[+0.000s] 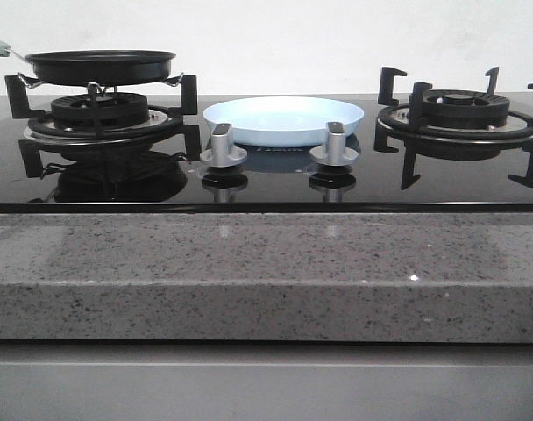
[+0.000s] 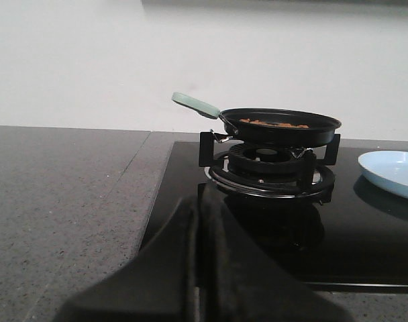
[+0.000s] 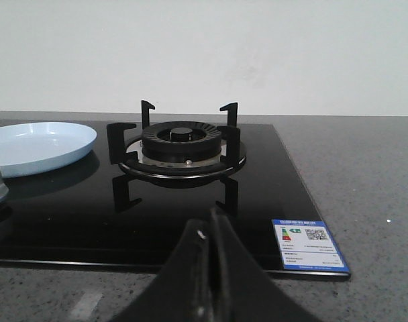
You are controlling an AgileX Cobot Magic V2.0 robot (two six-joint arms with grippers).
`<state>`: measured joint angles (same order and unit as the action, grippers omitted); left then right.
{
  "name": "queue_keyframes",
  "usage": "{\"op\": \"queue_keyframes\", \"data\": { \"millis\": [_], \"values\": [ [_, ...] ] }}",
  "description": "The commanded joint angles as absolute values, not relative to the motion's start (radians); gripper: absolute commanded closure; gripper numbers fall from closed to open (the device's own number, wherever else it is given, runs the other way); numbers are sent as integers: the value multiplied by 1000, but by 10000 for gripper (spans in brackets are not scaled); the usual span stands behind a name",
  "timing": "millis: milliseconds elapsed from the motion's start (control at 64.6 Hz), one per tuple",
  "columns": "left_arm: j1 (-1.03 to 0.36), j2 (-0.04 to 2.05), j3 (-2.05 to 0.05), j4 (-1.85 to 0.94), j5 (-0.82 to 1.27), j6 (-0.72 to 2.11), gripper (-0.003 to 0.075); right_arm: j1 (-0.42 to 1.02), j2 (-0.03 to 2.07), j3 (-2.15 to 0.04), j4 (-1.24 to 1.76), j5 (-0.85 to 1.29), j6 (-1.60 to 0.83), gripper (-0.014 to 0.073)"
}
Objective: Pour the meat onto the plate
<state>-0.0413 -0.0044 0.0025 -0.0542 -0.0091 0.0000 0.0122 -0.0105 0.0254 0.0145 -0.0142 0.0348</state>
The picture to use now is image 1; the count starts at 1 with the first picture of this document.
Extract black glass cooktop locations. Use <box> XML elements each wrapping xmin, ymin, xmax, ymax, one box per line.
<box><xmin>0</xmin><ymin>96</ymin><xmax>533</xmax><ymax>214</ymax></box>

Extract black gas burner right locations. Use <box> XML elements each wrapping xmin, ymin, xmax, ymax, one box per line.
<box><xmin>378</xmin><ymin>89</ymin><xmax>533</xmax><ymax>144</ymax></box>

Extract black frying pan mint handle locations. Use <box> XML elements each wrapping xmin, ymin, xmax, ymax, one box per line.
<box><xmin>24</xmin><ymin>50</ymin><xmax>175</xmax><ymax>87</ymax></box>

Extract black gas burner left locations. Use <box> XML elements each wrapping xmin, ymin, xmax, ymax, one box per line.
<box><xmin>24</xmin><ymin>93</ymin><xmax>183</xmax><ymax>146</ymax></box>

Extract black pan support left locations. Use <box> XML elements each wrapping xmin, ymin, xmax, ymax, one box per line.
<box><xmin>5</xmin><ymin>75</ymin><xmax>202</xmax><ymax>184</ymax></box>

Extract chrome wire trivet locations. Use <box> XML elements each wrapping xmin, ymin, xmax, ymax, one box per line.
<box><xmin>17</xmin><ymin>72</ymin><xmax>194</xmax><ymax>95</ymax></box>

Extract grey cabinet front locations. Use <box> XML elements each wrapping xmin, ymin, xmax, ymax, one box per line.
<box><xmin>0</xmin><ymin>343</ymin><xmax>533</xmax><ymax>420</ymax></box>

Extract silver stove knob right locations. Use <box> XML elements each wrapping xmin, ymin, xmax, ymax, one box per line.
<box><xmin>309</xmin><ymin>122</ymin><xmax>359</xmax><ymax>167</ymax></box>

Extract black pan support right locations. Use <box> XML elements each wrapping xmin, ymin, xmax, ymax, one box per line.
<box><xmin>373</xmin><ymin>67</ymin><xmax>533</xmax><ymax>190</ymax></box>

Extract silver stove knob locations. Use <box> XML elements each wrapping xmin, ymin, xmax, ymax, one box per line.
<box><xmin>309</xmin><ymin>122</ymin><xmax>359</xmax><ymax>167</ymax></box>
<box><xmin>200</xmin><ymin>123</ymin><xmax>247</xmax><ymax>168</ymax></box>

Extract silver stove knob left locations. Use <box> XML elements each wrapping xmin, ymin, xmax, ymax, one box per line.
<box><xmin>200</xmin><ymin>123</ymin><xmax>247</xmax><ymax>168</ymax></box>

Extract black pan support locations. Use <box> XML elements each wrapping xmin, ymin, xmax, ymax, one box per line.
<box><xmin>5</xmin><ymin>75</ymin><xmax>202</xmax><ymax>184</ymax></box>
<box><xmin>373</xmin><ymin>67</ymin><xmax>533</xmax><ymax>190</ymax></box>

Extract light blue plate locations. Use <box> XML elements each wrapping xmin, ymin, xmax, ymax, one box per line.
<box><xmin>203</xmin><ymin>96</ymin><xmax>365</xmax><ymax>148</ymax></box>

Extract black gas burner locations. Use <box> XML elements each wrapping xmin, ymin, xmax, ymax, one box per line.
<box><xmin>24</xmin><ymin>93</ymin><xmax>183</xmax><ymax>146</ymax></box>
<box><xmin>378</xmin><ymin>89</ymin><xmax>533</xmax><ymax>144</ymax></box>

